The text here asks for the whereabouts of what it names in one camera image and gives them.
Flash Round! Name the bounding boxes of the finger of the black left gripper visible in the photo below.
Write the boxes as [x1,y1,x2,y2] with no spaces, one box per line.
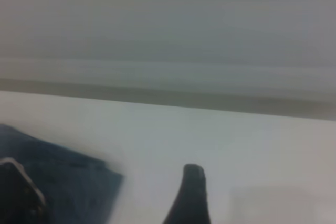
[0,157,47,224]

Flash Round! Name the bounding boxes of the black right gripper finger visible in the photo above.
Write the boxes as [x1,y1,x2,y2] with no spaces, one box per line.
[163,164,212,224]

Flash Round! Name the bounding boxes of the blue denim pants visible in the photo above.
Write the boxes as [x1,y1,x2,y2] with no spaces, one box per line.
[0,123,124,224]

